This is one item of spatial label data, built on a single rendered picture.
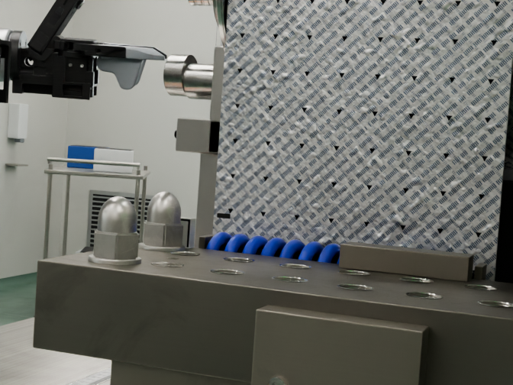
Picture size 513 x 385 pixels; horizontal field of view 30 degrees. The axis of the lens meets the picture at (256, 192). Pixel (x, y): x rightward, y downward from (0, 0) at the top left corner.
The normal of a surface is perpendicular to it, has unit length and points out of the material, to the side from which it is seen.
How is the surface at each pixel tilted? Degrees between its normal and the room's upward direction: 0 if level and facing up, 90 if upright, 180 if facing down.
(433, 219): 90
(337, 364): 90
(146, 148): 90
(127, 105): 90
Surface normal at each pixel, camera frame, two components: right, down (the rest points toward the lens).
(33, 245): 0.94, 0.08
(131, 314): -0.34, 0.03
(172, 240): 0.64, 0.08
